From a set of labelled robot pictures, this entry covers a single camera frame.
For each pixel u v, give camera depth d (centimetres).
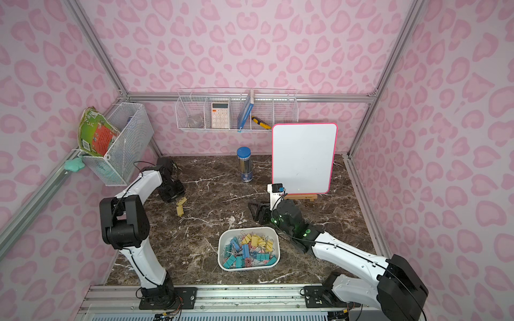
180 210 95
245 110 88
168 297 67
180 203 98
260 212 66
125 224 52
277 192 67
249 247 81
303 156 89
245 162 97
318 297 72
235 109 98
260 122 98
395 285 40
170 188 80
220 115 95
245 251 79
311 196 97
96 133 73
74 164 63
